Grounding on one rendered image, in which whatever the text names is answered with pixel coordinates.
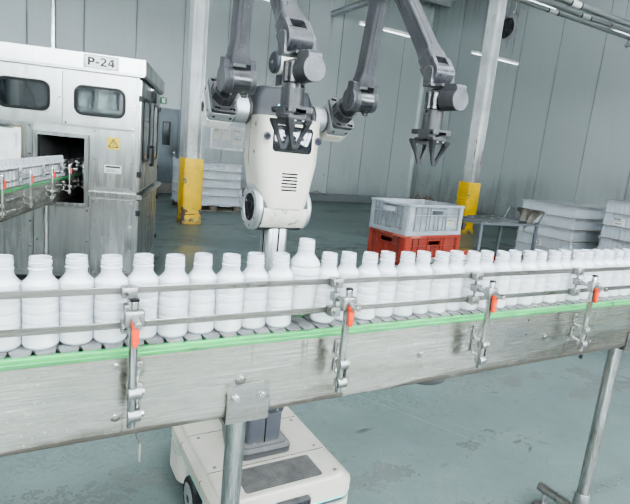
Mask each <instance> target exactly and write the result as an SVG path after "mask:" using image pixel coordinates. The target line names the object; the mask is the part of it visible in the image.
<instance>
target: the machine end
mask: <svg viewBox="0 0 630 504"><path fill-rule="evenodd" d="M164 86H165V82H164V81H163V80H162V79H161V78H160V76H159V75H158V74H157V73H156V72H155V70H154V69H153V68H152V67H151V66H150V64H149V63H148V62H147V61H146V60H140V59H132V58H124V57H117V56H109V55H101V54H94V53H86V52H78V51H70V50H63V49H55V48H47V47H40V46H32V45H24V44H17V43H9V42H1V41H0V123H9V124H14V125H22V144H23V158H28V157H30V158H31V157H42V156H54V155H63V156H64V157H63V158H64V159H67V160H70V159H71V158H73V159H77V158H84V159H82V160H84V161H80V163H79V165H82V162H84V192H81V193H78V194H76V195H73V196H70V197H68V198H65V199H62V200H59V201H57V202H56V204H55V205H53V206H51V205H49V255H50V256H52V260H53V261H52V263H53V264H52V267H53V269H52V274H53V275H54V276H63V275H64V274H65V272H66V267H65V265H66V263H65V262H66V255H67V254H73V253H80V254H86V255H88V257H87V258H88V265H89V267H88V273H89V274H90V275H91V276H92V277H93V278H95V277H97V276H98V275H99V274H100V273H101V267H100V266H101V265H102V263H101V262H102V261H101V260H102V255H105V254H118V255H122V259H123V260H122V261H123V265H122V266H123V268H122V272H127V273H128V274H129V275H130V274H131V273H132V271H133V267H134V266H133V264H134V262H133V261H134V260H133V259H134V254H136V253H150V251H151V249H152V248H153V246H154V240H155V238H156V233H155V214H156V199H158V194H156V189H157V188H158V187H159V186H160V185H161V182H158V181H156V180H157V169H159V165H157V163H158V137H159V112H161V108H160V95H163V94H164ZM0 254H9V255H13V259H14V261H13V262H14V265H13V266H14V267H15V268H14V274H21V275H28V269H27V268H28V267H29V265H28V264H29V263H28V262H29V256H31V255H43V218H42V207H41V208H38V209H35V210H33V211H30V212H27V213H25V214H22V215H19V216H16V217H14V218H11V219H8V220H6V221H3V222H0Z"/></svg>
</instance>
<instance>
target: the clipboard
mask: <svg viewBox="0 0 630 504"><path fill-rule="evenodd" d="M15 158H16V159H18V158H23V144H22V125H14V124H9V123H0V160H3V159H15Z"/></svg>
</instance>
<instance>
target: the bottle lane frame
mask: <svg viewBox="0 0 630 504"><path fill-rule="evenodd" d="M586 304H587V303H580V304H571V305H566V304H565V305H560V306H559V305H557V306H549V307H539V308H529V309H527V308H525V309H517V310H508V311H498V312H495V313H492V312H491V315H490V321H489V326H488V332H487V338H486V340H488V341H489V343H490V346H489V348H488V349H487V353H486V358H487V362H486V363H485V364H482V367H481V369H478V368H476V367H475V365H476V363H475V361H474V358H475V355H474V354H472V351H471V350H469V348H470V342H471V340H473V339H475V338H474V335H472V330H473V325H476V324H478V325H479V326H478V332H477V337H478V338H480V336H481V330H482V324H483V318H484V313H481V312H480V313H477V314H472V313H470V314H466V315H462V314H460V315H456V316H452V315H450V316H445V317H441V316H439V317H435V318H431V317H429V318H425V319H419V318H418V319H414V320H408V319H406V320H404V321H396V320H394V321H393V322H383V321H382V323H369V324H362V325H360V324H357V325H352V327H349V331H348V339H347V348H346V356H345V358H347V359H348V360H349V361H350V366H349V368H348V371H347V379H348V384H347V386H346V387H343V388H342V390H341V393H336V392H335V391H334V390H335V386H334V378H335V377H336V375H335V374H334V370H332V363H333V358H335V357H336V352H334V345H335V340H340V337H341V328H342V326H341V327H331V326H330V327H329V328H320V329H319V328H317V327H315V329H310V330H303V329H301V330H299V331H288V330H286V329H285V330H286V332H279V333H273V332H271V331H270V333H268V334H256V333H254V335H247V336H240V335H239V334H237V336H236V337H226V338H224V337H222V336H220V338H216V339H205V338H202V340H195V341H186V340H185V339H184V340H183V342H174V343H168V342H166V341H165V342H164V343H163V344H153V345H148V344H147V343H145V344H144V345H143V346H138V362H143V364H142V376H141V377H139V380H138V383H142V389H144V390H145V394H144V395H143V396H142V401H141V411H144V417H142V418H141V421H138V422H136V423H135V427H134V428H132V429H128V428H126V410H127V382H128V349H129V347H127V346H126V345H123V347H122V348H112V349H106V348H105V347H101V349H100V350H91V351H83V350H82V349H79V351H78V352H70V353H60V352H59V351H58V352H57V351H56V352H55V354H49V355H39V356H36V355H35V354H31V356H28V357H18V358H10V356H7V355H6V357H5V358H4V359H0V457H3V456H9V455H15V454H20V453H26V452H32V451H37V450H43V449H48V448H54V447H60V446H65V445H71V444H77V443H82V442H88V441H94V440H99V439H105V438H111V437H116V436H122V435H128V434H133V433H139V432H145V431H150V430H156V429H162V428H167V427H173V426H179V425H184V424H190V423H196V422H201V421H207V420H213V419H218V418H224V417H225V409H226V395H227V392H228V391H229V390H230V388H231V387H232V386H233V385H235V384H241V383H248V382H255V381H262V380H264V381H265V382H266V383H267V384H268V386H269V387H270V395H269V406H268V410H269V409H275V408H280V407H286V406H292V405H297V404H303V403H309V402H314V401H320V400H326V399H331V398H337V397H343V396H348V395H354V394H360V393H365V392H371V391H377V390H382V389H388V388H394V387H399V386H405V385H411V384H416V383H422V382H428V381H433V380H439V379H445V378H450V377H456V376H462V375H467V374H473V373H479V372H484V371H490V370H495V369H501V368H507V367H512V366H518V365H524V364H529V363H535V362H541V361H546V360H552V359H558V358H563V357H569V356H575V355H580V354H586V353H592V352H597V351H603V350H609V349H614V348H620V347H625V343H626V339H627V334H628V331H629V330H630V299H623V300H621V299H620V300H612V301H600V302H597V303H594V302H593V304H592V309H591V313H590V318H589V323H588V327H589V328H590V330H591V331H590V333H589V334H588V336H587V342H588V345H587V347H583V351H578V350H577V347H578V346H577V345H576V342H577V340H574V339H572V337H571V336H570V331H571V327H573V326H575V324H574V323H573V322H572V321H573V316H574V314H575V313H578V318H577V322H576V323H577V324H578V325H581V326H582V323H583V318H584V313H585V309H586ZM579 328H580V327H577V326H575V332H574V337H575V338H578V339H579V337H580V332H579Z"/></svg>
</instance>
